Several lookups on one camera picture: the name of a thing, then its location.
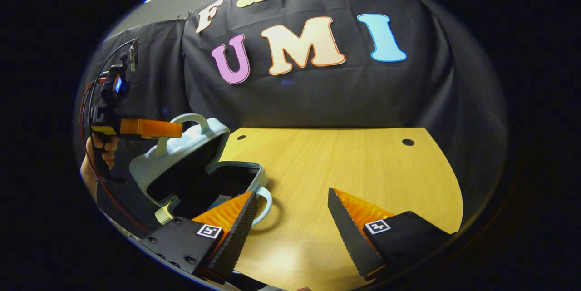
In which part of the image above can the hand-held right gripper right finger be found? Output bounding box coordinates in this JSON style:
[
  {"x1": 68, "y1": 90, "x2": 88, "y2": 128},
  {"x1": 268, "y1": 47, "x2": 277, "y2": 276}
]
[{"x1": 327, "y1": 187, "x2": 455, "y2": 281}]

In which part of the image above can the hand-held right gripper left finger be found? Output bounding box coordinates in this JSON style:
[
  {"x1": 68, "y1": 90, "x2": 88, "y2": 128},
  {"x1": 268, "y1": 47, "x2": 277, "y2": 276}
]
[{"x1": 140, "y1": 191, "x2": 259, "y2": 285}]

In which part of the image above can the light blue suitcase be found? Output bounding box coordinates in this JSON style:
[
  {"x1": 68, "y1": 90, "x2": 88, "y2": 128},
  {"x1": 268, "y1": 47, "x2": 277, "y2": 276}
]
[{"x1": 129, "y1": 113, "x2": 274, "y2": 228}]

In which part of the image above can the black backdrop cloth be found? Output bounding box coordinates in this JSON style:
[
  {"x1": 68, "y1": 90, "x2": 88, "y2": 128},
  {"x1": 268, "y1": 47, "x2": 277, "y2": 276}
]
[{"x1": 73, "y1": 0, "x2": 508, "y2": 232}]

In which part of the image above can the red cable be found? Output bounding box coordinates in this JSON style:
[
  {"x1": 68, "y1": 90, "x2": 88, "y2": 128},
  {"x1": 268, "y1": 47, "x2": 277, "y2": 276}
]
[{"x1": 79, "y1": 78, "x2": 150, "y2": 235}]

